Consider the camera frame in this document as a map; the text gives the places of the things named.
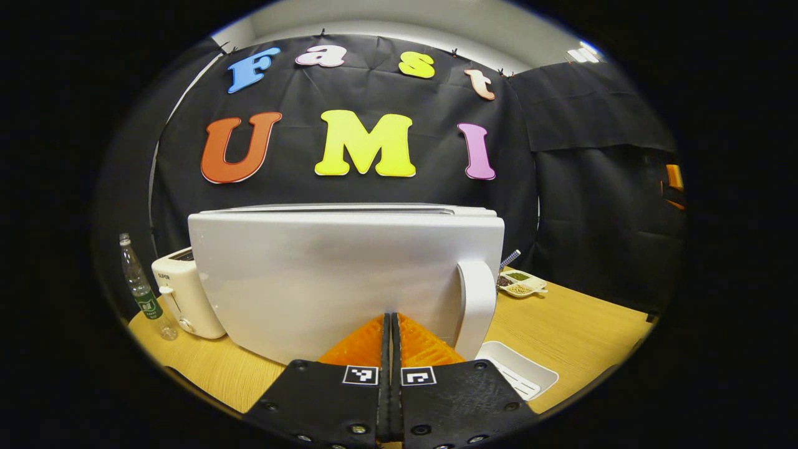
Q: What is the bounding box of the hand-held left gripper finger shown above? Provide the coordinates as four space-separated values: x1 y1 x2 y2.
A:
243 314 392 449
391 312 540 449

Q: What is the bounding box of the white microwave oven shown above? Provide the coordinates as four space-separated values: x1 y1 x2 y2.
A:
188 203 506 365

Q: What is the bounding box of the black backdrop cloth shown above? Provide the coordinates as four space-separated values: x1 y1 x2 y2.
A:
94 34 686 319

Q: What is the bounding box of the white plastic tray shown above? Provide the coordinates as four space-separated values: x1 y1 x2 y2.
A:
475 340 559 401

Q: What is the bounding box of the ceiling light panel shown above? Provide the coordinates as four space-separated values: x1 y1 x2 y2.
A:
566 42 604 64

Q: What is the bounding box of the white divided dish with grains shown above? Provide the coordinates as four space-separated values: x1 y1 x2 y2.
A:
497 269 549 299

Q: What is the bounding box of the white toaster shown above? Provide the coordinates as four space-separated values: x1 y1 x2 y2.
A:
151 246 226 339

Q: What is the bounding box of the clear plastic water bottle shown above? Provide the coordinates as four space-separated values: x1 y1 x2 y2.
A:
119 233 178 341

